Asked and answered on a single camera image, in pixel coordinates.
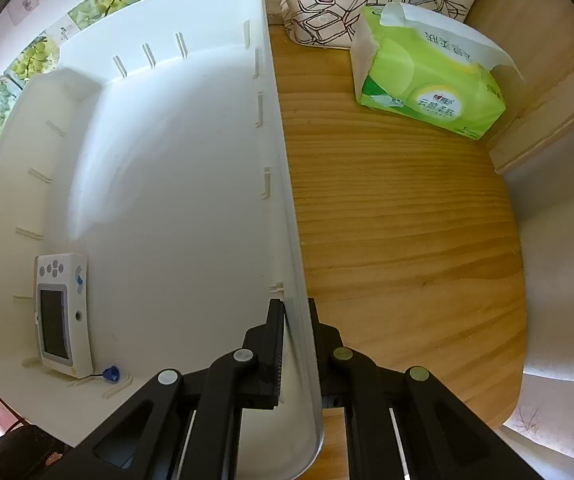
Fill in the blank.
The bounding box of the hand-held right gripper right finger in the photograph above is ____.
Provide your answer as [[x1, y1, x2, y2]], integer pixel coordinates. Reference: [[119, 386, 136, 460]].
[[308, 298, 538, 480]]

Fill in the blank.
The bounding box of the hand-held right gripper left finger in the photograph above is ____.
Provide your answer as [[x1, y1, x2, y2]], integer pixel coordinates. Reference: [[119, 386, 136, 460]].
[[67, 299, 288, 480]]

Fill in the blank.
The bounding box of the white plastic storage bin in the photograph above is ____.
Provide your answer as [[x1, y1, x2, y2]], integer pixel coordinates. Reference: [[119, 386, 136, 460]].
[[0, 0, 325, 480]]

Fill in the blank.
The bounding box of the white handheld screen device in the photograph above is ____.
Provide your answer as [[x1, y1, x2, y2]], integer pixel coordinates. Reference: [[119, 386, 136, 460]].
[[33, 253, 92, 378]]

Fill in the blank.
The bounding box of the white bedsheet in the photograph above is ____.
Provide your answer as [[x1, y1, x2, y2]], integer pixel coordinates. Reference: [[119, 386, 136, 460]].
[[497, 160, 574, 461]]

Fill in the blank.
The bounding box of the dark cloth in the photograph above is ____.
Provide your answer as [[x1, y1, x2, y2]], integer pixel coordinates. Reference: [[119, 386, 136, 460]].
[[0, 425, 68, 480]]

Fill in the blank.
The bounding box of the green tissue pack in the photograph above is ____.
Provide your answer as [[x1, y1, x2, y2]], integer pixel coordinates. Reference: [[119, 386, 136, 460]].
[[349, 2, 525, 143]]

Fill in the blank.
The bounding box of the grape-printed cardboard sheet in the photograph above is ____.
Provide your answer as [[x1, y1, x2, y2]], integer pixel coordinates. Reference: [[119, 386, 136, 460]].
[[0, 0, 168, 226]]

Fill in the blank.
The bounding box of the blue lanyard tip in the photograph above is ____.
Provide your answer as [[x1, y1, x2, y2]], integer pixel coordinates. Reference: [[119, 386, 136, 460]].
[[87, 366, 122, 385]]

